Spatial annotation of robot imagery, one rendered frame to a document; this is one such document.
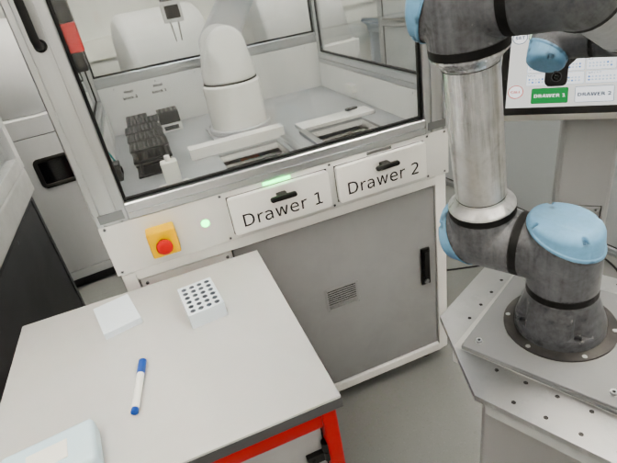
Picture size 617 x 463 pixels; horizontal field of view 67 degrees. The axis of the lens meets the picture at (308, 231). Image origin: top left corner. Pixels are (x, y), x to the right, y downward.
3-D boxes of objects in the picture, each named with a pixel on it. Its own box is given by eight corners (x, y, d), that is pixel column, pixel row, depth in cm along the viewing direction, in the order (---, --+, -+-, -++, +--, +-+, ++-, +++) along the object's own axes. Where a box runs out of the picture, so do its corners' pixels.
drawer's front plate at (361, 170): (427, 176, 142) (425, 141, 137) (341, 203, 135) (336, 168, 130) (423, 175, 143) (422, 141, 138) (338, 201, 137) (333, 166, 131)
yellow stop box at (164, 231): (182, 252, 120) (173, 228, 117) (154, 261, 119) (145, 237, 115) (180, 243, 125) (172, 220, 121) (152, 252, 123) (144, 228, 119)
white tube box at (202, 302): (228, 314, 108) (224, 301, 106) (193, 329, 105) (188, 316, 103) (213, 288, 118) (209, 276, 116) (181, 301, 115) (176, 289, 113)
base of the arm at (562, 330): (618, 313, 86) (625, 270, 81) (588, 367, 77) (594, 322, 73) (533, 287, 96) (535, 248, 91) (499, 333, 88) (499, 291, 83)
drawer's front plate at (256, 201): (332, 206, 135) (328, 171, 129) (236, 236, 128) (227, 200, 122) (330, 204, 136) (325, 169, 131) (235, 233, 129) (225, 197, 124)
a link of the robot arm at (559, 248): (590, 312, 74) (600, 242, 68) (505, 289, 83) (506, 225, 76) (611, 271, 81) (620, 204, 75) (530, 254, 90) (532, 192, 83)
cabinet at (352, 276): (453, 356, 186) (453, 171, 147) (201, 464, 161) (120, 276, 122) (351, 250, 265) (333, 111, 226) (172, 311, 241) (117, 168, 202)
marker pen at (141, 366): (140, 414, 86) (137, 408, 85) (131, 416, 86) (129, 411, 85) (147, 362, 98) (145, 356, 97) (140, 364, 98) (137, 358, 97)
